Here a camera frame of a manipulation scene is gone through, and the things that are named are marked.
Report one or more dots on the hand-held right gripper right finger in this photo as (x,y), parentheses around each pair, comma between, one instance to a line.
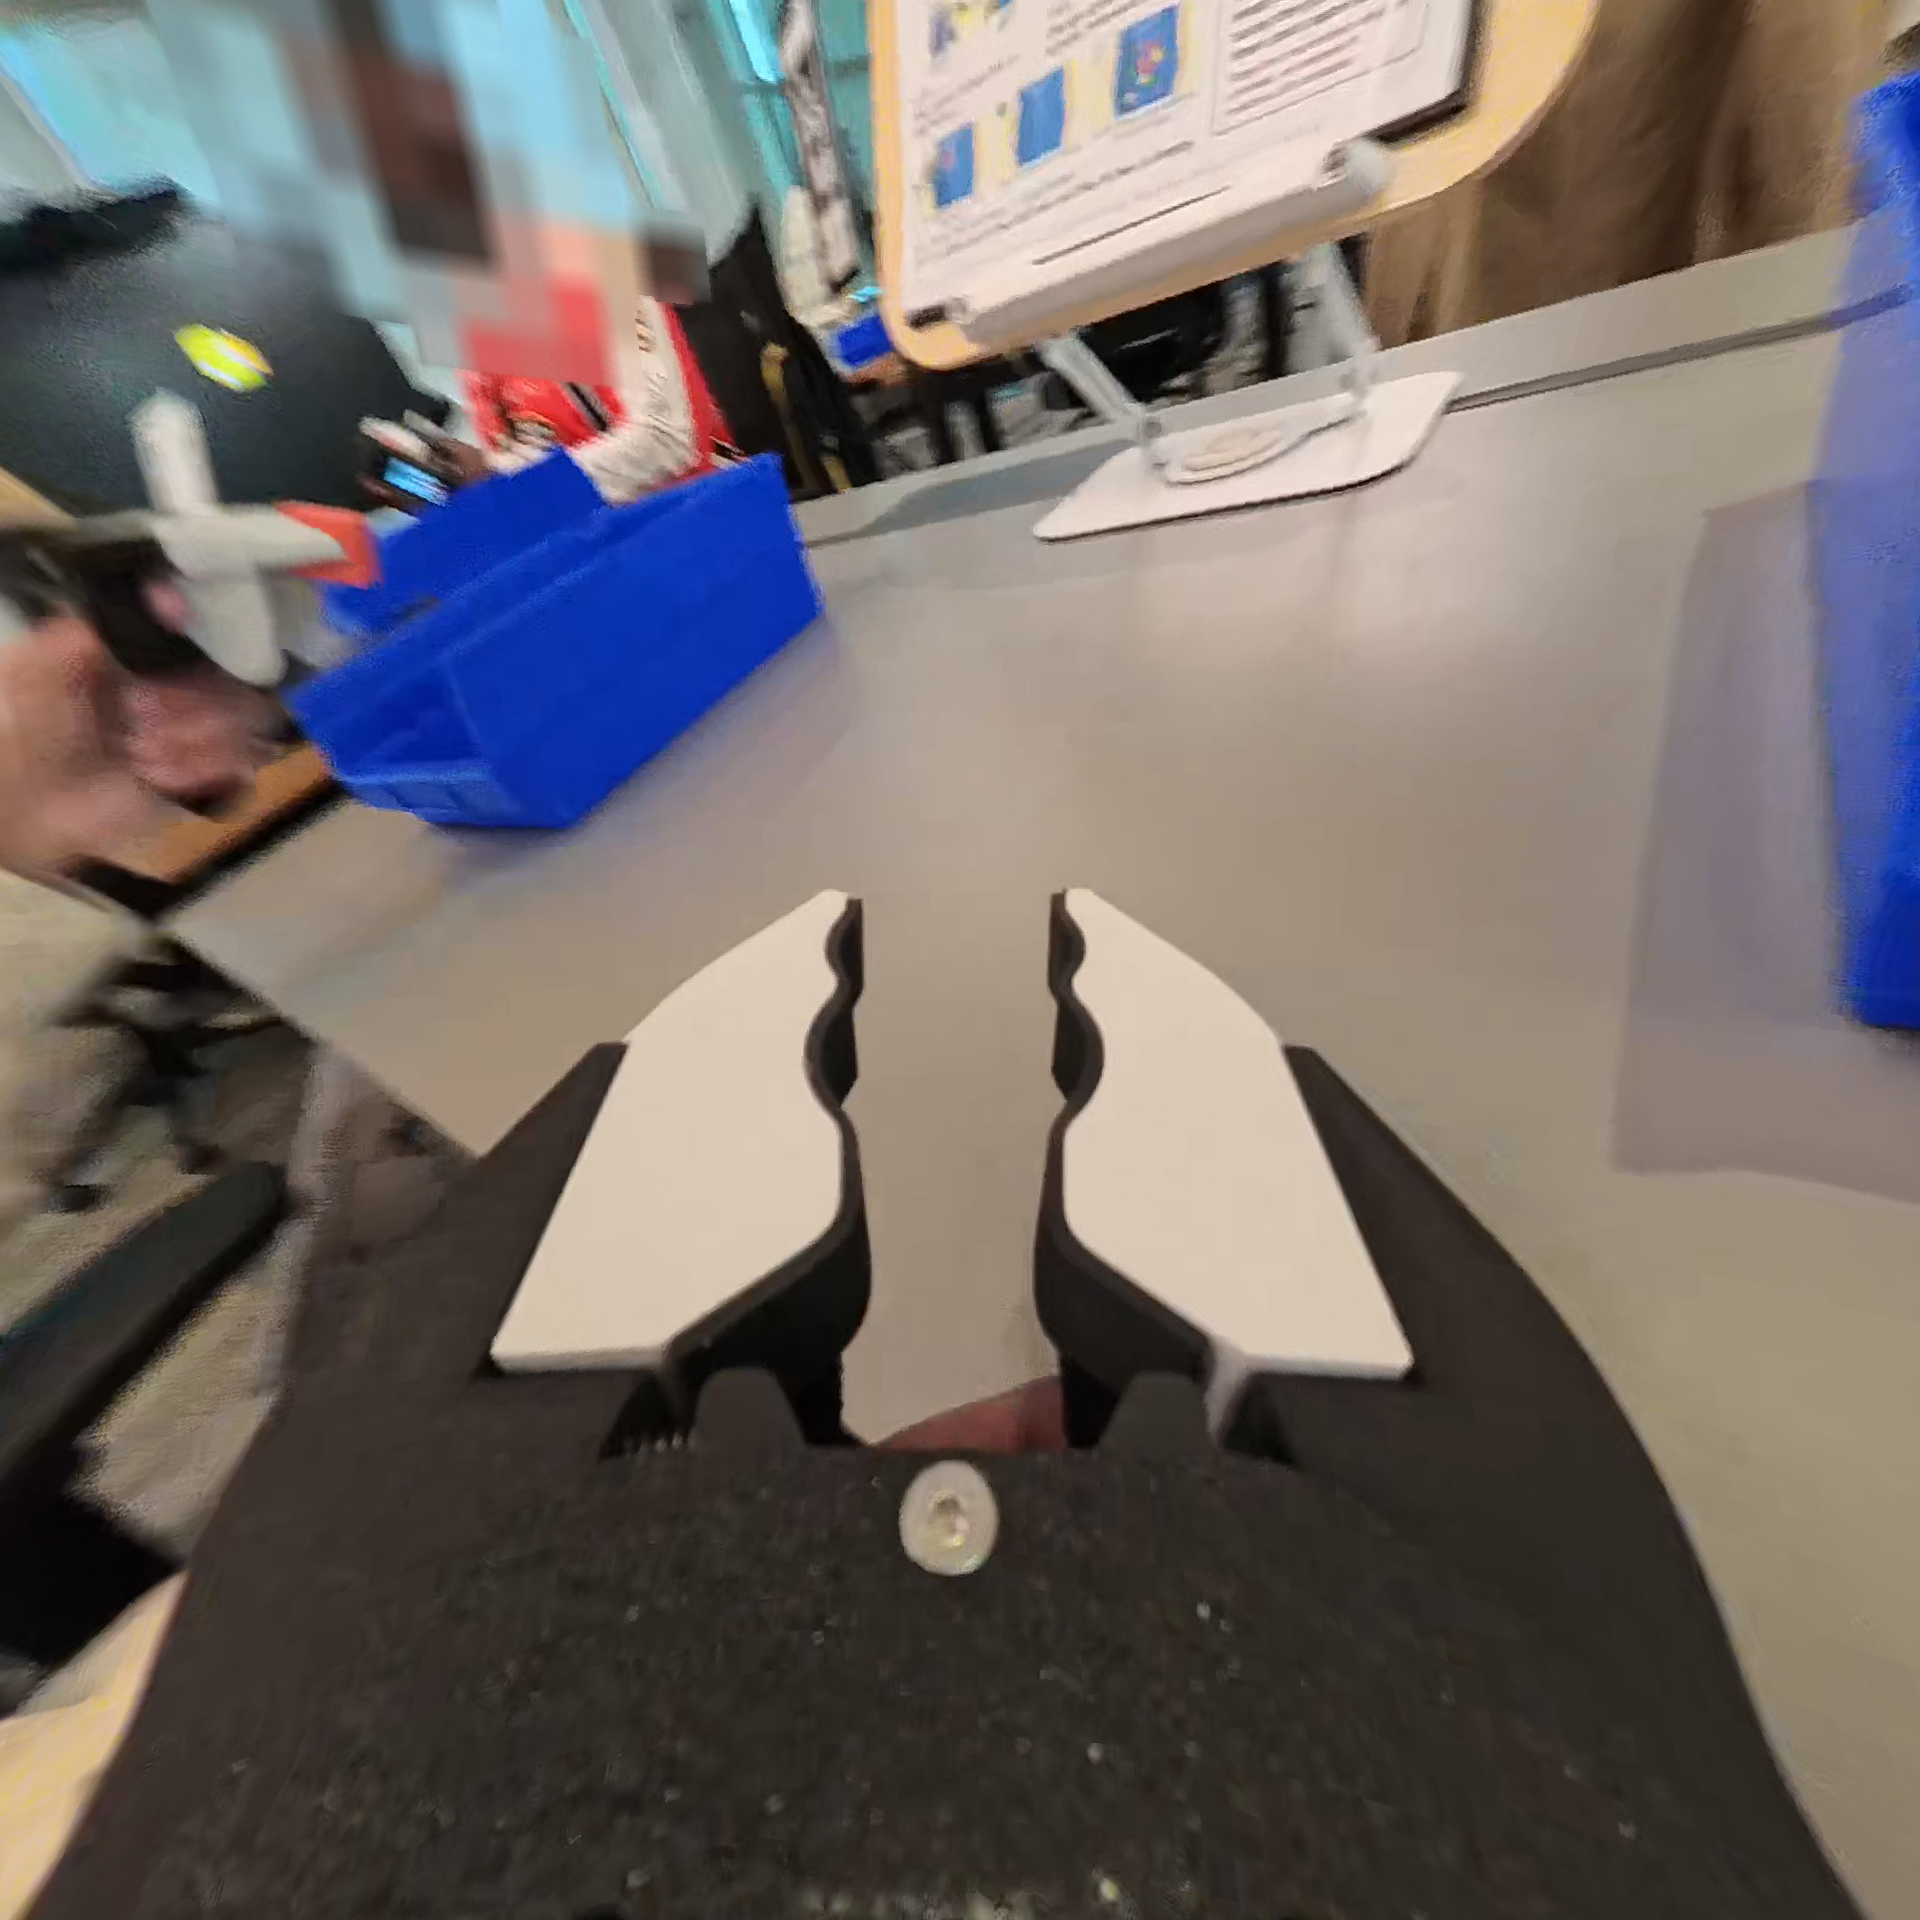
(1230,1185)

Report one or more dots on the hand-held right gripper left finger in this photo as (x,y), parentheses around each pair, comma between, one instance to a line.
(675,1185)

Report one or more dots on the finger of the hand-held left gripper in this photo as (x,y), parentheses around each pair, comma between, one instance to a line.
(241,630)
(224,542)

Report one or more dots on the red wooden cube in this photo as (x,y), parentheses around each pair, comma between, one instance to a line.
(338,548)

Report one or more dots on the blue plastic bin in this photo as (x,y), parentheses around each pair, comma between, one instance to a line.
(866,341)
(600,662)
(1875,599)
(465,540)

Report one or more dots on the person's left forearm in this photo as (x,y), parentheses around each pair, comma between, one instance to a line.
(54,1020)

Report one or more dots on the person's left hand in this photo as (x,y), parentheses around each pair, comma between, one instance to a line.
(106,750)

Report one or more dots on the large black screen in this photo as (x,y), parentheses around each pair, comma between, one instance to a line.
(90,347)

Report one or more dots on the black garment with yellow trim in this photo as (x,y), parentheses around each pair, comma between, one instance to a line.
(780,377)

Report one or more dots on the black mesh office chair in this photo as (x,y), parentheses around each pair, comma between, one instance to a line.
(106,1337)

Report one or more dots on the white printed paper strip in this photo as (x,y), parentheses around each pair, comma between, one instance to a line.
(822,149)

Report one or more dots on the white and wooden book stand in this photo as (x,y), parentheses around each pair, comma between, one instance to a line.
(1243,451)

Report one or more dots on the printed instruction sheet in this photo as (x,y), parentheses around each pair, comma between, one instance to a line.
(1126,149)

